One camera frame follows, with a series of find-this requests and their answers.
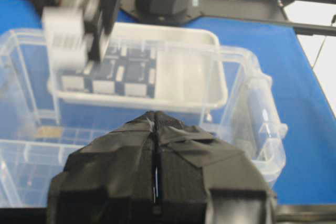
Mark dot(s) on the black metal frame rail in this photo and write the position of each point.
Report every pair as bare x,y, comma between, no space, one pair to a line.
266,12

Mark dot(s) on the dark blue box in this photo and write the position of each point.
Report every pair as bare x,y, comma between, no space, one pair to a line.
96,78
140,75

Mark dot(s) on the dark blue box upper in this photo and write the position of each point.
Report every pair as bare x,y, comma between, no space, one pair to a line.
140,75

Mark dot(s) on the clear inner plastic tray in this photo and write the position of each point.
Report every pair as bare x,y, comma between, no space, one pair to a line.
189,77

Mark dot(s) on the white box with barcode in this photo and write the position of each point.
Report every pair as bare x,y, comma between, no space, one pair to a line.
64,33

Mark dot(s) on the blue table mat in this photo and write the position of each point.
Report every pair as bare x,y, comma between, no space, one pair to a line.
309,173

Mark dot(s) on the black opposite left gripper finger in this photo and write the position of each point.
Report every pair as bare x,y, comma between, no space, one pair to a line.
100,27

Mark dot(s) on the clear plastic storage case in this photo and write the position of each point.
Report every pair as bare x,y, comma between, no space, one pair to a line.
38,131

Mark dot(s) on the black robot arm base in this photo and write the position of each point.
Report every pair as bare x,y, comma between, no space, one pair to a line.
180,12

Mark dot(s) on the dark blue box lower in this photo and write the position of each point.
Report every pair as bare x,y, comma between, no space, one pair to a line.
96,78

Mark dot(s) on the left gripper black taped finger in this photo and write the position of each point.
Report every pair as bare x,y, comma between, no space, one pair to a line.
203,179
109,180

